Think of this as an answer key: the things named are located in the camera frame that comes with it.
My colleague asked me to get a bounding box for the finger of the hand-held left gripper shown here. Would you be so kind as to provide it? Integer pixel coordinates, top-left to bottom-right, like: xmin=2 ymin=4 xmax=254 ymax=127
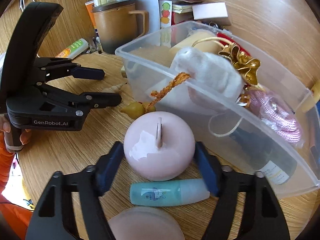
xmin=37 ymin=82 xmax=122 ymax=113
xmin=35 ymin=57 xmax=106 ymax=82

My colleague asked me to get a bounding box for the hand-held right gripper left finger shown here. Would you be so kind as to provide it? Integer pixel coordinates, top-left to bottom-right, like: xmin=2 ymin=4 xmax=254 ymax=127
xmin=25 ymin=141 xmax=125 ymax=240

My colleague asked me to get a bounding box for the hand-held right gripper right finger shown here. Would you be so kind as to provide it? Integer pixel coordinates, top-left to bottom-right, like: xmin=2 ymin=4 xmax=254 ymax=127
xmin=194 ymin=141 xmax=292 ymax=240

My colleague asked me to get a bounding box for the gourd charm with orange cord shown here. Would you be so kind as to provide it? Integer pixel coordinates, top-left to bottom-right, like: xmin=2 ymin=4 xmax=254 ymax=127
xmin=119 ymin=72 xmax=193 ymax=119

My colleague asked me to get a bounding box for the white drawstring cord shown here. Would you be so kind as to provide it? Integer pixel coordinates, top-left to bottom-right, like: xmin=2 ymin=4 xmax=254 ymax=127
xmin=209 ymin=97 xmax=250 ymax=137

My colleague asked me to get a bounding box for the clear plastic storage bin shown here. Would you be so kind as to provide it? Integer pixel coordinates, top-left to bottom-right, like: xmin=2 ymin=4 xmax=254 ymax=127
xmin=115 ymin=20 xmax=320 ymax=200

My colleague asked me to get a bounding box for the green glass bottle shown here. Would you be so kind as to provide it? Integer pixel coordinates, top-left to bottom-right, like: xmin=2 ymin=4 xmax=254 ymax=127
xmin=230 ymin=127 xmax=298 ymax=185

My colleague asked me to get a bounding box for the pink rope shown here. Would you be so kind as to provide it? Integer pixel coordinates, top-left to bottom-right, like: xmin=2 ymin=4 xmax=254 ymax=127
xmin=240 ymin=89 xmax=304 ymax=145

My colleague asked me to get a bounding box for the beige cloth pouch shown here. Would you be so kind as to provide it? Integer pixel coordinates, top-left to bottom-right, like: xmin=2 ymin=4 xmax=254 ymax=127
xmin=170 ymin=47 xmax=244 ymax=105

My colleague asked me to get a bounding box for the cream plastic jar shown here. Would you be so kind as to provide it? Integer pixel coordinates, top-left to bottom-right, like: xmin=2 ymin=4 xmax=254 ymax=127
xmin=169 ymin=30 xmax=223 ymax=60

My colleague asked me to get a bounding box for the gold ribbon ornament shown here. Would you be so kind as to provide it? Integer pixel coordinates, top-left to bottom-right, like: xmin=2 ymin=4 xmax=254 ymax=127
xmin=216 ymin=31 xmax=262 ymax=88

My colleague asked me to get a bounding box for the person's left forearm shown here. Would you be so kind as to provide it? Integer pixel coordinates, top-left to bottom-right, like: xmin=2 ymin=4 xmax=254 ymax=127
xmin=0 ymin=151 xmax=17 ymax=183

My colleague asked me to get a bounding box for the person's left hand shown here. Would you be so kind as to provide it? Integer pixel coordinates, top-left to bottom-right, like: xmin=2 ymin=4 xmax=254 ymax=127
xmin=0 ymin=119 xmax=32 ymax=153

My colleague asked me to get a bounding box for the seashell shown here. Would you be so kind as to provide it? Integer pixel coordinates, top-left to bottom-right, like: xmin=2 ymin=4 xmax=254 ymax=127
xmin=104 ymin=82 xmax=129 ymax=94

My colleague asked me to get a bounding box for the green and orange tube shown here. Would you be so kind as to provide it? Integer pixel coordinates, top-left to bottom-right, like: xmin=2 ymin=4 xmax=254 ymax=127
xmin=55 ymin=38 xmax=89 ymax=58

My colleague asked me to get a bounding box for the teal tube bottle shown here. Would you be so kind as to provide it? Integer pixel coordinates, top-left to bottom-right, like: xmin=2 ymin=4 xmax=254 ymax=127
xmin=129 ymin=179 xmax=210 ymax=207

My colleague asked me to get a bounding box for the brown mug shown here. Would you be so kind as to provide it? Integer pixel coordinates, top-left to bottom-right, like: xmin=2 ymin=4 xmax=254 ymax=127
xmin=91 ymin=0 xmax=147 ymax=54

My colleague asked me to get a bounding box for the orange box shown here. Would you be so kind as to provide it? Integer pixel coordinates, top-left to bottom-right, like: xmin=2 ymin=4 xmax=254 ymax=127
xmin=85 ymin=1 xmax=97 ymax=30

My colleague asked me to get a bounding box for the white file holder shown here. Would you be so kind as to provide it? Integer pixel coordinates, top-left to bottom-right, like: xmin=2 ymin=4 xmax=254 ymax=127
xmin=129 ymin=0 xmax=160 ymax=33

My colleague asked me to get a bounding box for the fruit sticker strip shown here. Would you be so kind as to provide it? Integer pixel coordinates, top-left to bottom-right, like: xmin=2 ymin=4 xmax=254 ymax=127
xmin=159 ymin=0 xmax=173 ymax=30

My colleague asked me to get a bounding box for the white printed cloth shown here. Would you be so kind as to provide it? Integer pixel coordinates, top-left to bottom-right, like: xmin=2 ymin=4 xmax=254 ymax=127
xmin=2 ymin=177 xmax=35 ymax=209

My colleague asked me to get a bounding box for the person's orange clothing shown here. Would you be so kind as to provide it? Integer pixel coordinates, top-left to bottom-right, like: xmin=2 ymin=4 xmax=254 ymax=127
xmin=0 ymin=201 xmax=34 ymax=233

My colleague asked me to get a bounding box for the brown cardboard box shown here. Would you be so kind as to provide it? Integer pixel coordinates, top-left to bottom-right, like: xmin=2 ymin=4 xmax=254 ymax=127
xmin=172 ymin=11 xmax=232 ymax=27

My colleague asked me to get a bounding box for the yellow tube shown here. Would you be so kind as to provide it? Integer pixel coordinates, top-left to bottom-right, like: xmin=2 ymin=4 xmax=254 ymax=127
xmin=301 ymin=80 xmax=320 ymax=113

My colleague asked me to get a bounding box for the white small box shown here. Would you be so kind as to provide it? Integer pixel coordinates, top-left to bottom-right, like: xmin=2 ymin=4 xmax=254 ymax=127
xmin=192 ymin=2 xmax=228 ymax=20

